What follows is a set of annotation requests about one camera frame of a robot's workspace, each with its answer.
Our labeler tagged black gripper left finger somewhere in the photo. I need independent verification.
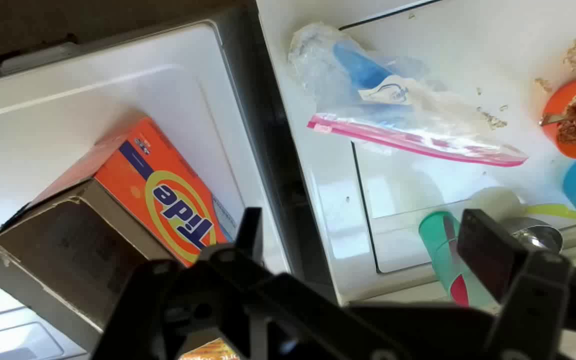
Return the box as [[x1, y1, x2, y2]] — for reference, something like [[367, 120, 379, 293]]
[[94, 205, 343, 360]]

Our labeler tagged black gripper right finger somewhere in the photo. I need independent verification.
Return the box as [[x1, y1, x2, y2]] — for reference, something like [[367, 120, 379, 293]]
[[456, 208, 576, 360]]

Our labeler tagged clear zip bag pink seal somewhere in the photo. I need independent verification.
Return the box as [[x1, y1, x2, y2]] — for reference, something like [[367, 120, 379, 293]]
[[286, 19, 529, 170]]

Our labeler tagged large orange Tide box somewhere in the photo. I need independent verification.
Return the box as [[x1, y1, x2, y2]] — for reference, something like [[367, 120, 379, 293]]
[[0, 109, 232, 353]]

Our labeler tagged small metal bowl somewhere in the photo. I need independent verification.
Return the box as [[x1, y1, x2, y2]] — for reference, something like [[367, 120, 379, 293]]
[[500, 216, 565, 255]]

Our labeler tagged teal plastic cup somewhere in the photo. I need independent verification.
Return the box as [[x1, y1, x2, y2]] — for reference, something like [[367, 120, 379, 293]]
[[415, 208, 500, 313]]

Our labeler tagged orange bowl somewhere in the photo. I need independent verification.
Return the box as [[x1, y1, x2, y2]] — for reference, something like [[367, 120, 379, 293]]
[[537, 75, 576, 162]]

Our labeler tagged white washing machine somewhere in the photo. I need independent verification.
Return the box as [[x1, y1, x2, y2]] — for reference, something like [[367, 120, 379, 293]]
[[254, 0, 576, 360]]

